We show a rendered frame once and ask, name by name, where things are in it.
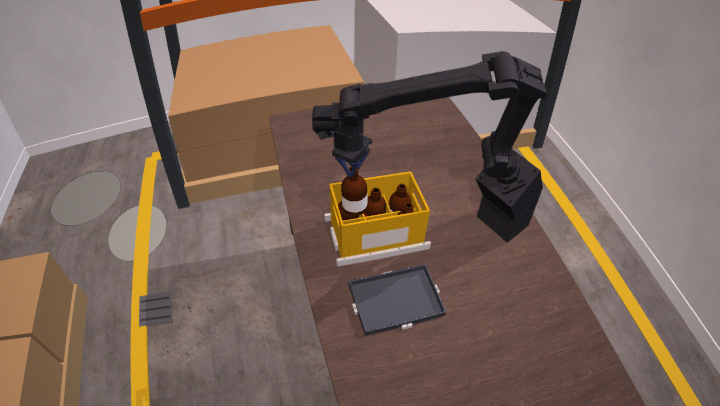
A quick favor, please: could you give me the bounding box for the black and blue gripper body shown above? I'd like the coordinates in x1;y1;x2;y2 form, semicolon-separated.
332;130;372;164

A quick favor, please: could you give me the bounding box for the yellow divided crate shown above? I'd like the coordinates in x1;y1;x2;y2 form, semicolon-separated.
329;172;430;258

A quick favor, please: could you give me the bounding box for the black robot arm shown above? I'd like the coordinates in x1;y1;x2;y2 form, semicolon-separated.
312;51;547;194

